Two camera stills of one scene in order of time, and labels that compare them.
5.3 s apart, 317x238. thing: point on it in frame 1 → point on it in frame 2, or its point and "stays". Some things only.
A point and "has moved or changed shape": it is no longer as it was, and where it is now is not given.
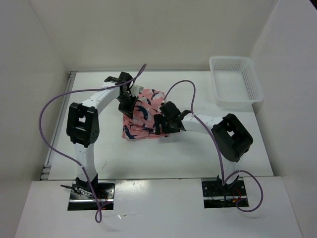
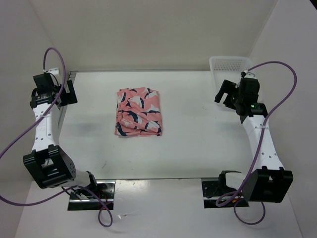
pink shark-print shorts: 142,125 has moved or changed shape
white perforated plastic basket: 235,81 stays
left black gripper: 129,110 → 70,97
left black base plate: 105,194 stays
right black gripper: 159,119 → 229,88
